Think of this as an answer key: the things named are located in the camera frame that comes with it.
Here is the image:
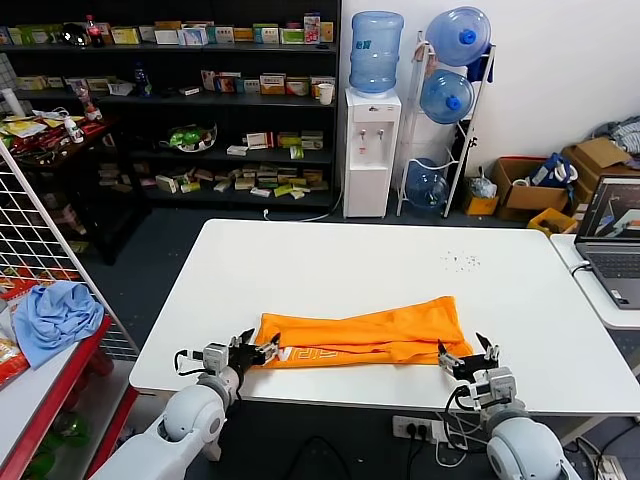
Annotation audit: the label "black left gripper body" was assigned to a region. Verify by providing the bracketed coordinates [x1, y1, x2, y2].
[228, 343, 262, 372]

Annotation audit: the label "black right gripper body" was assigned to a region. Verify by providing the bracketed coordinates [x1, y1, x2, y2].
[451, 354, 499, 384]

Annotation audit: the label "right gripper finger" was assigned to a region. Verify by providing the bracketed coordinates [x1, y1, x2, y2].
[436, 339, 463, 374]
[474, 331, 502, 362]

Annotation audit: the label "orange t-shirt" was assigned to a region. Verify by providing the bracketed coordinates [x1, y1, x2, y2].
[255, 295, 476, 373]

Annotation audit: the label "pile of grey clothes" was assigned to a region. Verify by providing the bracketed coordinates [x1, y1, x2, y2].
[593, 115, 640, 154]

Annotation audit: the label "white power strip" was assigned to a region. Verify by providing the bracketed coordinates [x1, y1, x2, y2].
[596, 453, 627, 477]
[391, 415, 450, 442]

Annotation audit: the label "small dark crumbs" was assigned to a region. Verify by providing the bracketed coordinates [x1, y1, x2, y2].
[439, 251, 482, 274]

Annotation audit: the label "white side table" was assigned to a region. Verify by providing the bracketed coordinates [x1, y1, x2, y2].
[549, 231, 640, 332]

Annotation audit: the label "black curved floor object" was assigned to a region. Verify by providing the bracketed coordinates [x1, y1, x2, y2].
[288, 433, 352, 480]

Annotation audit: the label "yellow plastic crate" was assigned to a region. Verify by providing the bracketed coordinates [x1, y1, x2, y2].
[526, 206, 580, 238]

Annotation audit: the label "small yellow box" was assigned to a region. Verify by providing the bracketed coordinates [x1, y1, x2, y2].
[461, 191, 501, 217]

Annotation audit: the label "large open cardboard box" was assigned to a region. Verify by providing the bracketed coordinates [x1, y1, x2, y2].
[491, 155, 572, 222]

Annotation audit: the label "grey open laptop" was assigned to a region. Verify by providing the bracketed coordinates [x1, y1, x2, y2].
[573, 175, 640, 311]

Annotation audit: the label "clear plastic bag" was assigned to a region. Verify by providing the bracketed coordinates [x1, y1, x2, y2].
[466, 166, 499, 200]

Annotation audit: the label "crumpled light blue cloth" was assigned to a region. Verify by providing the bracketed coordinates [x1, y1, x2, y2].
[11, 280, 106, 371]

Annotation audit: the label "blue tote bag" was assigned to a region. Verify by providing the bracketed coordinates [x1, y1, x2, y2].
[528, 151, 577, 190]

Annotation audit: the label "red-edged white table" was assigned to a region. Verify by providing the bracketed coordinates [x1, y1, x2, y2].
[0, 314, 142, 480]

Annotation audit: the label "flat red white box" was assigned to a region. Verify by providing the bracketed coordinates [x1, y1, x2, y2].
[244, 130, 277, 151]

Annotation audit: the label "white metal jug rack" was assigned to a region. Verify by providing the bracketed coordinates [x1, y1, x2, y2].
[395, 29, 498, 219]

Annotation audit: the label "clear bowl of green packets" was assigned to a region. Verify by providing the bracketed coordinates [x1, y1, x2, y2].
[158, 121, 220, 152]

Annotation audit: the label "tan cardboard box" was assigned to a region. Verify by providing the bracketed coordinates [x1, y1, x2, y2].
[561, 136, 635, 202]

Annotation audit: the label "white water dispenser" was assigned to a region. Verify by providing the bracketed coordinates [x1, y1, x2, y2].
[343, 86, 403, 220]

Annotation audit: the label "dark cluttered table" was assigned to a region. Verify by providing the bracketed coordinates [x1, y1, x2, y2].
[0, 113, 152, 267]

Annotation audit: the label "black shelf unit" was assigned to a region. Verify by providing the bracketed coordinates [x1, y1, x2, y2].
[0, 0, 344, 212]

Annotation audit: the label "red snack package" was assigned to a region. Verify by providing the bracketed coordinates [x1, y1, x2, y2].
[0, 276, 40, 302]

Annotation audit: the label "orange white medicine box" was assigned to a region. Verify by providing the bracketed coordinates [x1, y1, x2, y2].
[259, 73, 288, 97]

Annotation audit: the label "white bottle green label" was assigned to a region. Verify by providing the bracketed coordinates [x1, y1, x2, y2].
[64, 116, 86, 145]

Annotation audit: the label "white yellow medicine box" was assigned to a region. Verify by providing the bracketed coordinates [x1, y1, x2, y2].
[309, 75, 337, 98]

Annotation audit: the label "dark blue bottle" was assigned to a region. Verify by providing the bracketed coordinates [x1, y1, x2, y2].
[131, 61, 153, 98]

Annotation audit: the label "dark blue hanging cloth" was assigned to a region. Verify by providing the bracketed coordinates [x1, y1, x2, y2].
[468, 46, 497, 85]

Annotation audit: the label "blue white medicine box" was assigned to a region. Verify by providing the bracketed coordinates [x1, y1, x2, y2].
[179, 26, 209, 47]

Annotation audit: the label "tall red white box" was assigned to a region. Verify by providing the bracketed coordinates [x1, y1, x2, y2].
[302, 14, 323, 46]

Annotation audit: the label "upright blue water jug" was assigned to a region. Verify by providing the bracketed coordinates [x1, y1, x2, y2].
[347, 10, 406, 98]

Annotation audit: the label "yellow green medicine box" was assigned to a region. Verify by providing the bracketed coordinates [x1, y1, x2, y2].
[110, 25, 142, 46]

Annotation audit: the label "white cylinder roll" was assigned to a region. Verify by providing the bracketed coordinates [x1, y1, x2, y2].
[0, 87, 24, 119]

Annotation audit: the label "cola bottle red cap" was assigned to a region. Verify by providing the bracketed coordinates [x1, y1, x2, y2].
[84, 13, 105, 49]

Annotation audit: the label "shiny black helmet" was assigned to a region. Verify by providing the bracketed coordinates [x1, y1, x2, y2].
[59, 21, 90, 48]

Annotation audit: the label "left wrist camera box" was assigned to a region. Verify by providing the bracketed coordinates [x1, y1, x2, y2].
[201, 341, 230, 375]

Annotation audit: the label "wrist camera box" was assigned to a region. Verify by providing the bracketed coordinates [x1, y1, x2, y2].
[471, 366, 517, 409]
[201, 341, 230, 375]

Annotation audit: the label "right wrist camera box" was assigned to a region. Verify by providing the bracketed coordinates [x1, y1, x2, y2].
[471, 366, 517, 409]

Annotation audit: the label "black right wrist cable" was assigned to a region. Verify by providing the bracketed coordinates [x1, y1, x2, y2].
[444, 381, 482, 442]

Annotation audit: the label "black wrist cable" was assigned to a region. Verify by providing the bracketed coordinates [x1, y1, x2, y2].
[172, 348, 207, 377]
[444, 381, 482, 442]

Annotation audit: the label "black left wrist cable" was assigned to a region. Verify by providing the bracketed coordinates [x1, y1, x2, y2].
[172, 348, 207, 377]

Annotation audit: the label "white floor cable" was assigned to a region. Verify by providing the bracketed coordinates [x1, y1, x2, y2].
[261, 188, 347, 224]

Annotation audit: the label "white wire grid panel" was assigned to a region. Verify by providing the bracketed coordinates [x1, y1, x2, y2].
[0, 143, 142, 362]

